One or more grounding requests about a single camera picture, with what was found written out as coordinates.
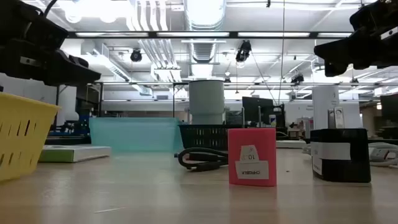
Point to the white manual box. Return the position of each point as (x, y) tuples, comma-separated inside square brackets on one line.
[(84, 152)]

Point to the black aluminium table frame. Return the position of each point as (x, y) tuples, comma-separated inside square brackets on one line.
[(71, 141)]

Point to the black computer monitor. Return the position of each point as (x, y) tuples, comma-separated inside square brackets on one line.
[(390, 107), (255, 109)]

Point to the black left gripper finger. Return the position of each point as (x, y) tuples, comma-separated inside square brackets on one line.
[(71, 74), (80, 60)]

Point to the red cube charger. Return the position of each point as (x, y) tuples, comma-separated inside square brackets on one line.
[(248, 137)]

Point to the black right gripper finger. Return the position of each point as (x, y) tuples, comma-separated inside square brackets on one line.
[(331, 70), (339, 51)]

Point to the black background rig frame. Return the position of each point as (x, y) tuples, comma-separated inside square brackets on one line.
[(124, 83)]

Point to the yellow slotted plastic basket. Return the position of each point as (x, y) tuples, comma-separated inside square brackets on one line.
[(12, 105)]

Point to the black cube charger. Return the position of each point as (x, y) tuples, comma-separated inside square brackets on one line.
[(342, 171)]

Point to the black overhead light bar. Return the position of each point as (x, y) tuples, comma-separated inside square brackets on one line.
[(152, 35)]

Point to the teal translucent plastic bin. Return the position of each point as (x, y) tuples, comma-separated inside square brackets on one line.
[(133, 135)]

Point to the silver round ceiling duct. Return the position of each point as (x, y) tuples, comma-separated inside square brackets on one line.
[(203, 15)]

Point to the blue and black machine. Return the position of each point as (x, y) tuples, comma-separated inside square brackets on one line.
[(81, 124)]

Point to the white square column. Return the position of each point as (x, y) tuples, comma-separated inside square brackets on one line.
[(321, 105)]

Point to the small white bottle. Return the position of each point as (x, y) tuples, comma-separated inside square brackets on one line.
[(272, 120)]

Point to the black ceiling spotlight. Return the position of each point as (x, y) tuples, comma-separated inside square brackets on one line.
[(297, 79), (136, 56), (243, 51)]

